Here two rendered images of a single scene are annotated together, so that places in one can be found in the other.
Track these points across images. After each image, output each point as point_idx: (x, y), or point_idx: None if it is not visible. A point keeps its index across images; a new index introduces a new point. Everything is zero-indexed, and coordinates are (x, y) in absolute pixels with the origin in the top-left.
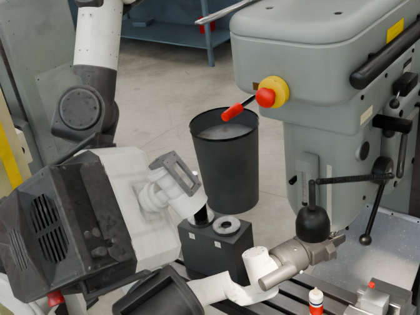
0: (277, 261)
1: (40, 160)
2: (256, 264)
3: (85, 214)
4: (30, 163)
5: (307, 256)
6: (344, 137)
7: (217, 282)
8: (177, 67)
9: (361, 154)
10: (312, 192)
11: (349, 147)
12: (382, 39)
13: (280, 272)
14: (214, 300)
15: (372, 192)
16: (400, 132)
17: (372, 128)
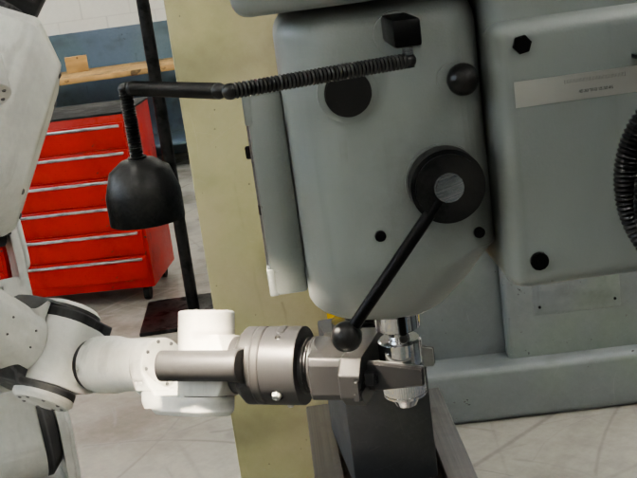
0: (231, 345)
1: (498, 290)
2: (182, 328)
3: None
4: (475, 288)
5: (292, 362)
6: (286, 42)
7: (131, 345)
8: None
9: (325, 94)
10: (122, 110)
11: (300, 68)
12: None
13: (199, 356)
14: (118, 380)
15: (440, 246)
16: (537, 106)
17: (387, 46)
